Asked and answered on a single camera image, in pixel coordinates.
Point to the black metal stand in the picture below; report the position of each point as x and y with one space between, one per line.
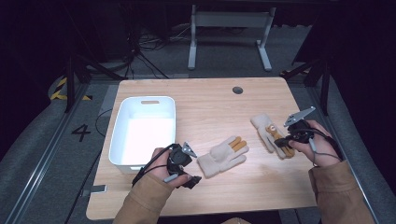
70 81
325 90

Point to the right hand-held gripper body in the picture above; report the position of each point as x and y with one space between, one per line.
300 132

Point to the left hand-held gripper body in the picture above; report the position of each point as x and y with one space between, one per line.
176 157

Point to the plain beige knit glove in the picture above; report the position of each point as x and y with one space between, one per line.
221 157

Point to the person's right hand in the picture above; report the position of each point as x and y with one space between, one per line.
323 149

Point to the beige glove with bear patch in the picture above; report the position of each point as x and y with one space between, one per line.
264 127

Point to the white plastic bin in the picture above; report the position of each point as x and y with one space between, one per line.
146 137

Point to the person's left hand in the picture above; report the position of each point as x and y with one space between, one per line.
160 165

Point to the grey metal floor rail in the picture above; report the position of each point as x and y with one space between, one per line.
313 99
46 153

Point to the grey metal table frame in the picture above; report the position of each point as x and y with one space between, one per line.
230 19

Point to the round dark table grommet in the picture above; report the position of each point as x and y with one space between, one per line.
237 90

